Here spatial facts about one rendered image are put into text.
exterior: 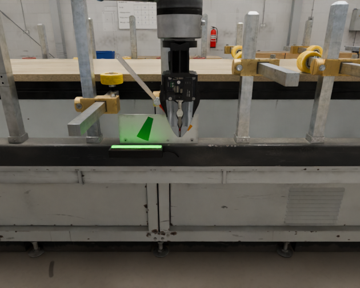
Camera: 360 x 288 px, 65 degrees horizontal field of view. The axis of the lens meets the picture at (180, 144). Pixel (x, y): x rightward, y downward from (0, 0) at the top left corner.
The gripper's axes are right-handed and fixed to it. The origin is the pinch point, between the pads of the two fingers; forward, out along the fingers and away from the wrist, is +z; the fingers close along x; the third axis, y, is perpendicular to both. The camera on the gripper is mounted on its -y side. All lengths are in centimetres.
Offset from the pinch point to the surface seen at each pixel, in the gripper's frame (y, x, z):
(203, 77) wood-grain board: -45.8, 8.7, -6.2
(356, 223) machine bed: -51, 86, 64
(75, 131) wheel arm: -0.2, -24.9, 0.2
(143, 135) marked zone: -24.4, -12.2, 9.6
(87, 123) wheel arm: -5.4, -23.6, -0.2
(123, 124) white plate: -24.4, -18.3, 6.1
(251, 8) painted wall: -743, 185, -88
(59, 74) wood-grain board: -46, -46, -7
